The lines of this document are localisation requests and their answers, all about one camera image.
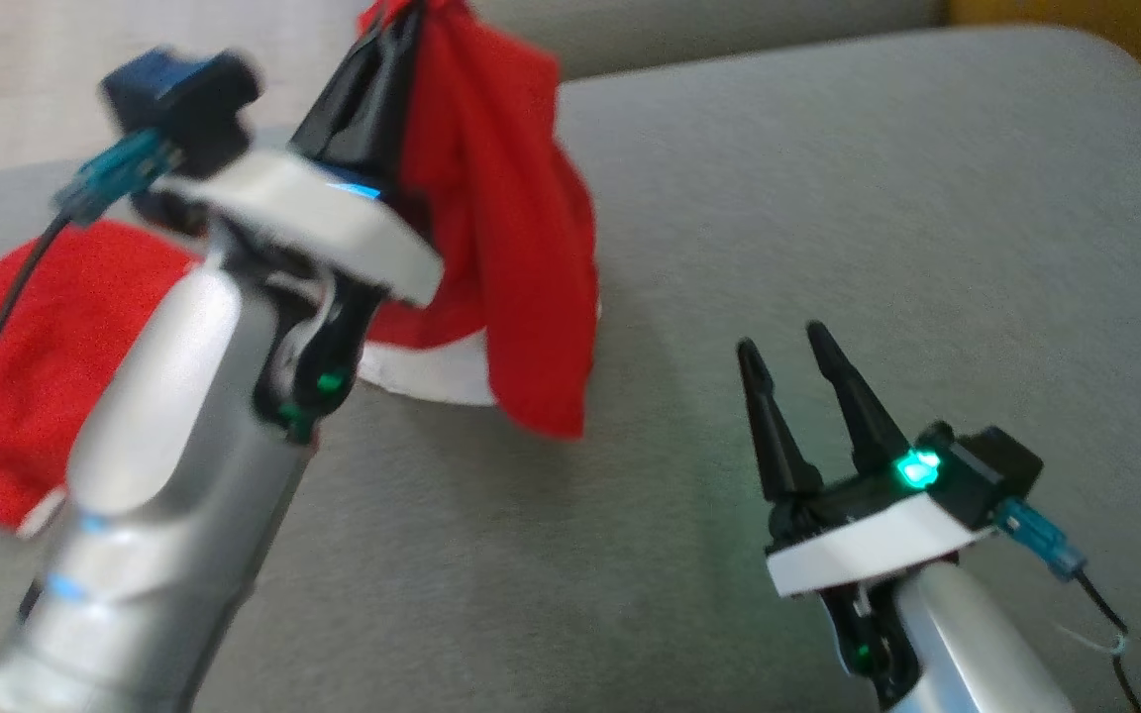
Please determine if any red garment with white trim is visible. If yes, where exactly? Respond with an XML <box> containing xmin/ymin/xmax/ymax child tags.
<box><xmin>0</xmin><ymin>218</ymin><xmax>207</xmax><ymax>541</ymax></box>

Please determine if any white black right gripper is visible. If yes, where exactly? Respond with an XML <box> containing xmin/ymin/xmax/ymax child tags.
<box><xmin>736</xmin><ymin>321</ymin><xmax>993</xmax><ymax>598</ymax></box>

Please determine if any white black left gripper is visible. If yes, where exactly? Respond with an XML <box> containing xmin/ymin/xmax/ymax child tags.
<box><xmin>148</xmin><ymin>5</ymin><xmax>445</xmax><ymax>306</ymax></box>

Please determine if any red white numbered jersey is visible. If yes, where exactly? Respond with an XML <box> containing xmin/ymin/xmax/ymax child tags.
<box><xmin>353</xmin><ymin>0</ymin><xmax>603</xmax><ymax>442</ymax></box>

